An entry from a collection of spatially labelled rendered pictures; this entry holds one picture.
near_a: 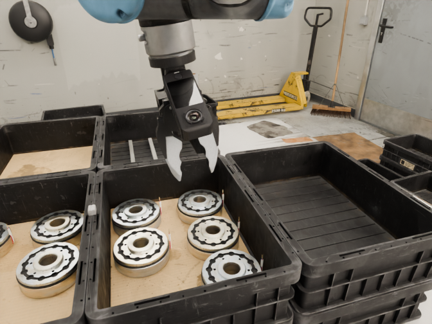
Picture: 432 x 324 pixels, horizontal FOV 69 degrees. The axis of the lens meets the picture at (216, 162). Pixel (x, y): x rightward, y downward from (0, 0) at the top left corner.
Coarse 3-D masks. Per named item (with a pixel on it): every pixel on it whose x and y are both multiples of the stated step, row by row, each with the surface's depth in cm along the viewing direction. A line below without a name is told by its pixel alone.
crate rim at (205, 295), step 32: (192, 160) 76; (224, 160) 76; (96, 192) 63; (96, 224) 56; (96, 256) 47; (288, 256) 47; (96, 288) 42; (192, 288) 42; (224, 288) 42; (256, 288) 44; (96, 320) 38; (128, 320) 39
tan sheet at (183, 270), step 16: (112, 208) 75; (176, 208) 75; (224, 208) 75; (160, 224) 70; (176, 224) 70; (112, 240) 65; (176, 240) 65; (240, 240) 65; (112, 256) 61; (176, 256) 61; (192, 256) 61; (112, 272) 57; (160, 272) 57; (176, 272) 57; (192, 272) 57; (112, 288) 54; (128, 288) 54; (144, 288) 54; (160, 288) 54; (176, 288) 54; (112, 304) 51
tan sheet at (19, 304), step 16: (16, 224) 70; (32, 224) 70; (16, 240) 65; (16, 256) 61; (0, 272) 57; (0, 288) 54; (16, 288) 54; (0, 304) 51; (16, 304) 51; (32, 304) 51; (48, 304) 51; (64, 304) 51; (0, 320) 49; (16, 320) 49; (32, 320) 49; (48, 320) 49
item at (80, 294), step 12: (24, 180) 67; (36, 180) 67; (48, 180) 68; (84, 216) 56; (84, 228) 53; (84, 240) 50; (84, 252) 48; (84, 264) 46; (84, 276) 44; (84, 288) 42; (84, 300) 40; (72, 312) 39; (84, 312) 39
